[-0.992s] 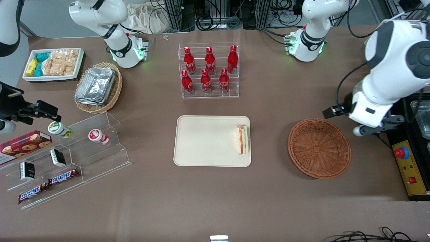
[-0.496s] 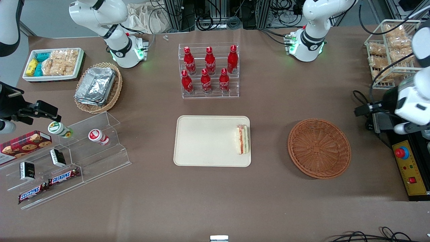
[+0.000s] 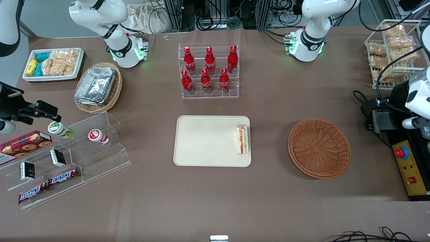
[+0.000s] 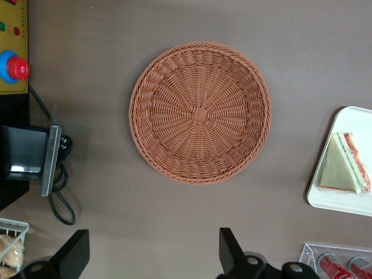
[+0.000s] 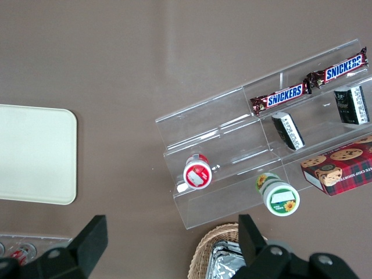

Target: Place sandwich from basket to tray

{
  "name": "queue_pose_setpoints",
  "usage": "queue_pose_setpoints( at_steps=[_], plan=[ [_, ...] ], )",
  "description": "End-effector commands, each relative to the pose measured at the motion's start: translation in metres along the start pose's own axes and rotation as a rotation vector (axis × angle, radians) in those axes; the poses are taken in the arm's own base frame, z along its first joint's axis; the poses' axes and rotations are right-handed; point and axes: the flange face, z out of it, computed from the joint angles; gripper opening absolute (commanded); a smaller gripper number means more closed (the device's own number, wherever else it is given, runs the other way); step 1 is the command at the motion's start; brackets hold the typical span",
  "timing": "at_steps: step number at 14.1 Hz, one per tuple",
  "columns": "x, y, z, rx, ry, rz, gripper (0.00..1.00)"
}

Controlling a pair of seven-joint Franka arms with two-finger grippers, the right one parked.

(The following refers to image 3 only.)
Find white wire rack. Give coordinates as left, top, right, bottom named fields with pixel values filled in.
left=364, top=19, right=425, bottom=90

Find oval light wicker basket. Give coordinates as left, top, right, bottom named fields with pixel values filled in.
left=74, top=62, right=123, bottom=114

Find red plaid cookie box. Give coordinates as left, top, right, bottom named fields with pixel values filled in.
left=0, top=130, right=52, bottom=165

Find yellow snack box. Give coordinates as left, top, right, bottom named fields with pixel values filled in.
left=26, top=59, right=39, bottom=77

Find black yellow emergency stop box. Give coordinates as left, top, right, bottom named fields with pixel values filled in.
left=386, top=129, right=430, bottom=201

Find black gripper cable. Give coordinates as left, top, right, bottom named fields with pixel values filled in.
left=376, top=46, right=424, bottom=105

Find black cable bundle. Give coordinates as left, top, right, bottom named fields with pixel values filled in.
left=196, top=12, right=243, bottom=31

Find snickers chocolate bar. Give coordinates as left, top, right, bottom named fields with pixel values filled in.
left=48, top=167, right=81, bottom=186
left=18, top=183, right=49, bottom=204

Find clear acrylic bottle rack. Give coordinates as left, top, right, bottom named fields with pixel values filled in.
left=178, top=43, right=240, bottom=99

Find beige plastic tray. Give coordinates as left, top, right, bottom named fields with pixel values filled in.
left=173, top=116, right=252, bottom=167

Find small black white box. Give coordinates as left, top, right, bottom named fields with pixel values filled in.
left=19, top=162, right=36, bottom=181
left=50, top=149, right=67, bottom=167

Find grey metal plate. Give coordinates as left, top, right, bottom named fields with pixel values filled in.
left=366, top=108, right=401, bottom=132

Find red cola bottle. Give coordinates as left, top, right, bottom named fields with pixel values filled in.
left=183, top=46, right=197, bottom=75
left=227, top=45, right=239, bottom=74
left=201, top=68, right=213, bottom=94
left=205, top=46, right=216, bottom=75
left=219, top=68, right=230, bottom=93
left=181, top=70, right=194, bottom=95

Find black floor cables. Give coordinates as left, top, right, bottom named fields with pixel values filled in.
left=328, top=227, right=422, bottom=242

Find beige cloth bag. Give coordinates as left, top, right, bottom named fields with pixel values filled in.
left=128, top=3, right=172, bottom=34

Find clear fried snack packet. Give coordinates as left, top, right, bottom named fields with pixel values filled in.
left=384, top=24, right=406, bottom=37
left=369, top=55, right=387, bottom=69
left=391, top=48, right=419, bottom=64
left=369, top=43, right=387, bottom=56
left=388, top=35, right=414, bottom=50
left=372, top=67, right=394, bottom=83

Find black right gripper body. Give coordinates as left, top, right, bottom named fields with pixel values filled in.
left=0, top=82, right=26, bottom=121

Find triangle sandwich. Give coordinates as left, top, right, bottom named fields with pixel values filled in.
left=236, top=124, right=250, bottom=155

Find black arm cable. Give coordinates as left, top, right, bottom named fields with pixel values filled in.
left=357, top=2, right=422, bottom=33

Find clear acrylic stepped stand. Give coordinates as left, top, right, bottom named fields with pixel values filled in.
left=0, top=112, right=132, bottom=210

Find stacked foil containers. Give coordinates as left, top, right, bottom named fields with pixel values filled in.
left=75, top=67, right=117, bottom=106

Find round brown wicker basket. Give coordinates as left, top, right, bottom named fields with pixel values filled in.
left=288, top=118, right=352, bottom=179

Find red lid yogurt cup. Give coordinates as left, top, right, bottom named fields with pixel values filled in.
left=88, top=129, right=110, bottom=146

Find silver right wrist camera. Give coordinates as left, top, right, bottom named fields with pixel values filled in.
left=0, top=120, right=16, bottom=134

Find white rectangular snack tray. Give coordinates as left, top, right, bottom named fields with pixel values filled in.
left=23, top=48, right=85, bottom=82

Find green lid yogurt cup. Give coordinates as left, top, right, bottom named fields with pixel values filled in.
left=48, top=121, right=74, bottom=139

